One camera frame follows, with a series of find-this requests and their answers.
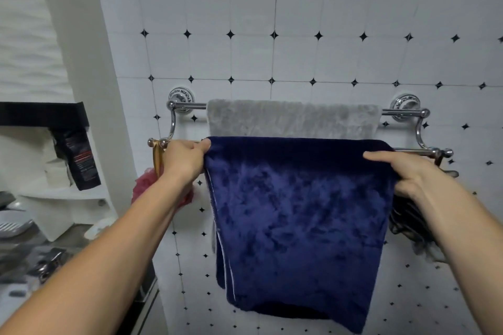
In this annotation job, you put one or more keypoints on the person's right hand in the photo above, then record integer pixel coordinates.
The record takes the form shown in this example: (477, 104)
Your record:
(410, 173)

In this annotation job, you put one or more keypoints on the person's left hand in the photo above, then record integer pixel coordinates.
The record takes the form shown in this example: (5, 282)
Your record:
(182, 164)

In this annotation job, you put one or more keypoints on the person's right thumb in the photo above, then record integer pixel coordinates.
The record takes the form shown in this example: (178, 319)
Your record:
(383, 161)

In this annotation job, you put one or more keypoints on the person's left thumb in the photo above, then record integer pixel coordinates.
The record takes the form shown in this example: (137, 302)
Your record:
(201, 148)

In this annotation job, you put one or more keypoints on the dark blue towel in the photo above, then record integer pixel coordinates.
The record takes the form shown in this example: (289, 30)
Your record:
(298, 228)

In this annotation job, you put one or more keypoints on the person's left forearm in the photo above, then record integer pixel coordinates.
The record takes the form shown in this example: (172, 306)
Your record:
(98, 260)

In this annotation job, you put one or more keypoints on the person's right forearm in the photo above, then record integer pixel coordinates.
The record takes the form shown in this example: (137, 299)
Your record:
(463, 228)

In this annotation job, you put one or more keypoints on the pink bath sponge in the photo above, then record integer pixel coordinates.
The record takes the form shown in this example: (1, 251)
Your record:
(141, 188)

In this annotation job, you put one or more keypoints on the grey towel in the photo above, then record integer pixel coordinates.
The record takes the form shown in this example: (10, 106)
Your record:
(292, 119)

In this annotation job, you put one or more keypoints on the black packet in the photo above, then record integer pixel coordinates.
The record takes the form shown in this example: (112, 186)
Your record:
(78, 160)

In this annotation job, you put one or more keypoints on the white shelf unit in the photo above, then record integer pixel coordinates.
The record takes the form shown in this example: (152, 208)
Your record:
(59, 193)

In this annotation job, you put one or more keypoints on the chrome faucet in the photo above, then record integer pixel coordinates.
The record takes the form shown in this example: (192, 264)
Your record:
(49, 264)

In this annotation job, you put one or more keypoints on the white soap dish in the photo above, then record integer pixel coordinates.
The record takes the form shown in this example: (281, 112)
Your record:
(13, 224)

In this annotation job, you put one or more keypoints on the chrome double towel rail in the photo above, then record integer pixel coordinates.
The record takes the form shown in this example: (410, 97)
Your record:
(412, 111)

